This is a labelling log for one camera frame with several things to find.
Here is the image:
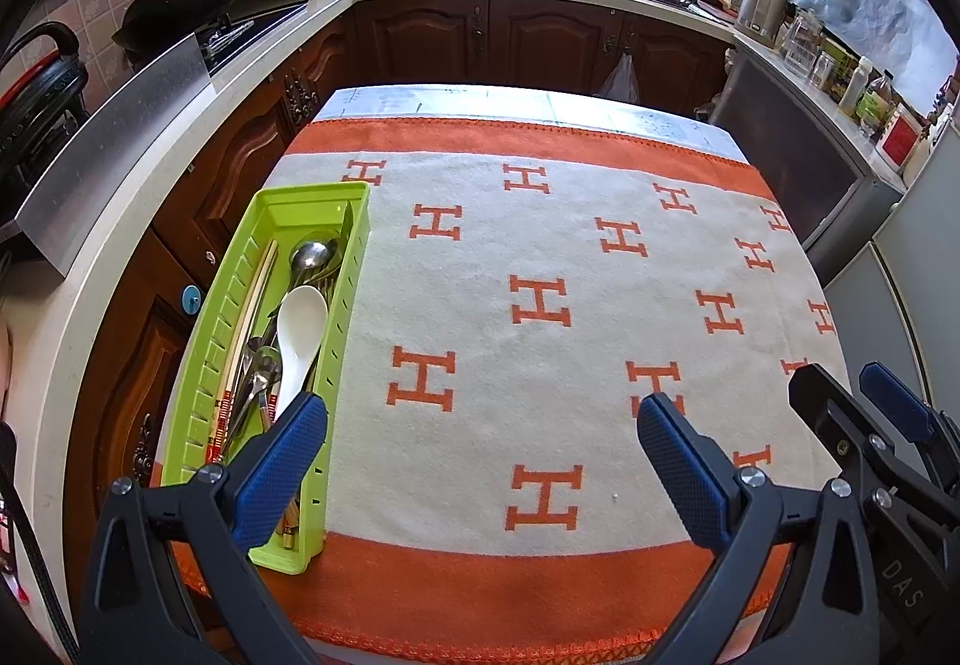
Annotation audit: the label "black pressure cooker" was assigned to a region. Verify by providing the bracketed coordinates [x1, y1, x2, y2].
[0, 20, 91, 216]

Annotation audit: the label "hanging plastic bag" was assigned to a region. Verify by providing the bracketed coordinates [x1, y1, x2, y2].
[592, 51, 640, 105]

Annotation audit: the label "white ceramic spoon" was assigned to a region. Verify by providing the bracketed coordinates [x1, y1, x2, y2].
[271, 284, 331, 422]

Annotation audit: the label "pale blue table cover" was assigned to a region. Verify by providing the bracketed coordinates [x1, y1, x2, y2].
[319, 82, 751, 165]

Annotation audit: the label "row of jars and bottles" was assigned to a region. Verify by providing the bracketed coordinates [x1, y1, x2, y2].
[780, 8, 950, 141]

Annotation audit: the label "dark wooden kitchen cabinets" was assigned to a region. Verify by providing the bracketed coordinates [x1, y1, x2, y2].
[64, 0, 740, 561]

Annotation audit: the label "orange and beige printed blanket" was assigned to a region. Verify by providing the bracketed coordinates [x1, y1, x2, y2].
[161, 113, 856, 643]

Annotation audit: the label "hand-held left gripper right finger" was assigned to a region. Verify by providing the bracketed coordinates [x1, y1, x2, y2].
[636, 392, 882, 665]

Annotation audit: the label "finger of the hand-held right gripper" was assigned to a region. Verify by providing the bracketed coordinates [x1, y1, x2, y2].
[859, 361, 942, 456]
[787, 363, 901, 508]

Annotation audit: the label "red label container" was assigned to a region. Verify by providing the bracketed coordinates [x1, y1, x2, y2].
[877, 108, 929, 177]

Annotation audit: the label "black wok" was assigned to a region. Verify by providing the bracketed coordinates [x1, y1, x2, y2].
[112, 0, 235, 62]

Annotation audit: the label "large metal spoon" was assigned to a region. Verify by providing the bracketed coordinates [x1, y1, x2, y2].
[287, 237, 340, 295]
[225, 344, 284, 441]

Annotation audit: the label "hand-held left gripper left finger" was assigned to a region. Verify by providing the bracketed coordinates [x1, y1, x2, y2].
[75, 392, 331, 665]

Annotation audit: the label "steel splash guard panel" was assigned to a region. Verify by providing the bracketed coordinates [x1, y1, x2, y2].
[13, 31, 215, 276]

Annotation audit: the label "long brown wooden chopstick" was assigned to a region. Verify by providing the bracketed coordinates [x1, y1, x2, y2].
[279, 201, 355, 553]
[225, 239, 280, 403]

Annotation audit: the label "green plastic utensil tray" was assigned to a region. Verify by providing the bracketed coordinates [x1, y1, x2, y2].
[156, 181, 372, 572]

